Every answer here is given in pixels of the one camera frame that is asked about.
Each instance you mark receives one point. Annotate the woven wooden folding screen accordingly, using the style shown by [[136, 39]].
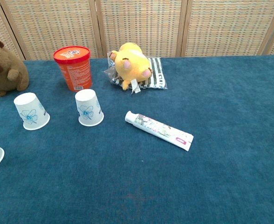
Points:
[[139, 23]]

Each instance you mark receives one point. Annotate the brown capybara plush toy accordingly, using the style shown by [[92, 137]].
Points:
[[4, 67]]

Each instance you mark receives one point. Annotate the orange tub with red lid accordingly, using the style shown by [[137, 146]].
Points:
[[77, 72]]

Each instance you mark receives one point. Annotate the white floral toothpaste tube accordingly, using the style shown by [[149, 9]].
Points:
[[160, 130]]

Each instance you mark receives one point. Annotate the blue velvet tablecloth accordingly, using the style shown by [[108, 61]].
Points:
[[151, 182]]

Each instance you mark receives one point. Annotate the white cup blue flower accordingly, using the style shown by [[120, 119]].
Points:
[[31, 112], [88, 109]]

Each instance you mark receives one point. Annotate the yellow plush toy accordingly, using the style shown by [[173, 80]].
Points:
[[130, 63]]

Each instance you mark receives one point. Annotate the striped plastic-wrapped package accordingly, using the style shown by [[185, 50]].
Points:
[[157, 74]]

